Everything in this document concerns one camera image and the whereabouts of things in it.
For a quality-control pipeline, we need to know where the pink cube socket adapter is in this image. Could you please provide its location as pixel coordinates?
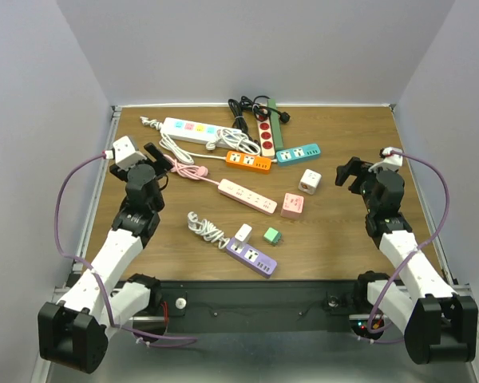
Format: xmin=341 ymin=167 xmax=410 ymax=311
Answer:
xmin=280 ymin=193 xmax=304 ymax=219

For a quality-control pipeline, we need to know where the pink power strip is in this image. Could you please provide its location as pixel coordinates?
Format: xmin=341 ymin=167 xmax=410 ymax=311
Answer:
xmin=217 ymin=179 xmax=277 ymax=215

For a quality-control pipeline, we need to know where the green usb charger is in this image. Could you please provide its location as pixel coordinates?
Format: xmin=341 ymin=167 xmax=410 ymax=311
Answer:
xmin=263 ymin=227 xmax=282 ymax=246

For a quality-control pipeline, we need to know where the white usb charger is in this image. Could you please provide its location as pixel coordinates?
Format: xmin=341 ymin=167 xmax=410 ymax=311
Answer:
xmin=234 ymin=223 xmax=252 ymax=243

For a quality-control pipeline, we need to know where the purple power strip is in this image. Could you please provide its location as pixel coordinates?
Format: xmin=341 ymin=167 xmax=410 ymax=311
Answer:
xmin=225 ymin=239 xmax=278 ymax=278

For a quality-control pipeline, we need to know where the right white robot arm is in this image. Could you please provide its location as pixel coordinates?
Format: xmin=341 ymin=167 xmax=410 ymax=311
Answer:
xmin=335 ymin=148 xmax=478 ymax=365

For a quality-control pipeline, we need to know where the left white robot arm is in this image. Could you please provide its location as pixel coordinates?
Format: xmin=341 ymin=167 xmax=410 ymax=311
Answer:
xmin=38 ymin=136 xmax=172 ymax=373

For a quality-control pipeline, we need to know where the white multicolour power strip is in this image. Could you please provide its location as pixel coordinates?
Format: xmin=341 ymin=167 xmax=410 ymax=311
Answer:
xmin=158 ymin=117 xmax=241 ymax=148

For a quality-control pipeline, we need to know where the white cube socket adapter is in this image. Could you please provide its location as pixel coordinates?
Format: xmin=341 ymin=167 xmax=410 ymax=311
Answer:
xmin=298 ymin=169 xmax=322 ymax=195

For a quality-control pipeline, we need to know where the teal power strip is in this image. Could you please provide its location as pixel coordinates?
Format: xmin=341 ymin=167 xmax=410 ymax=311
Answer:
xmin=275 ymin=144 xmax=321 ymax=167

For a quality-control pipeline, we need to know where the green power strip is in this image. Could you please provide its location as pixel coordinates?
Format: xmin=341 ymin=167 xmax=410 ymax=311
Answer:
xmin=267 ymin=98 xmax=283 ymax=151

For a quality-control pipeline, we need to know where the beige red power strip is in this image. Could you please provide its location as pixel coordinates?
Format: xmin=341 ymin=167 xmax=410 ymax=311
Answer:
xmin=255 ymin=114 xmax=275 ymax=160

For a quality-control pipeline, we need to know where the orange power strip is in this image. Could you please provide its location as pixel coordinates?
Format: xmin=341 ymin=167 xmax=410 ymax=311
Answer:
xmin=225 ymin=151 xmax=272 ymax=174

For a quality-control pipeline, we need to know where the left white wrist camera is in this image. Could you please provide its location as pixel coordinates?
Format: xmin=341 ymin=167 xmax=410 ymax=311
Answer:
xmin=112 ymin=136 xmax=144 ymax=170

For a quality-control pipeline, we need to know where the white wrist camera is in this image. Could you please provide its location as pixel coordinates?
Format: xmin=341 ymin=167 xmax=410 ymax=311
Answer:
xmin=112 ymin=136 xmax=144 ymax=170
xmin=368 ymin=147 xmax=403 ymax=173

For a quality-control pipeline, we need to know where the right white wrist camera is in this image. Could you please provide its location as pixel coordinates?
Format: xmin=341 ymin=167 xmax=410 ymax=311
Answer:
xmin=368 ymin=147 xmax=403 ymax=173

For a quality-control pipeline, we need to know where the pink power strip cable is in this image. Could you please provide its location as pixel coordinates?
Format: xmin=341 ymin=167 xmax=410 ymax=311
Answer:
xmin=161 ymin=154 xmax=221 ymax=185

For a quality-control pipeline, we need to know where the white power strip cable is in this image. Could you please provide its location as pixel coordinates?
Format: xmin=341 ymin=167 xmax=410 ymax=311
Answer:
xmin=139 ymin=116 xmax=262 ymax=165

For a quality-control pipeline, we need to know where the black coiled power cable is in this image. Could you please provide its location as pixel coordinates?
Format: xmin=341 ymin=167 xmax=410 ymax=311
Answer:
xmin=227 ymin=94 xmax=293 ymax=141

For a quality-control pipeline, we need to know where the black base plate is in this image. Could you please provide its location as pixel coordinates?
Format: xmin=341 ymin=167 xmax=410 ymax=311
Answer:
xmin=132 ymin=280 xmax=370 ymax=334

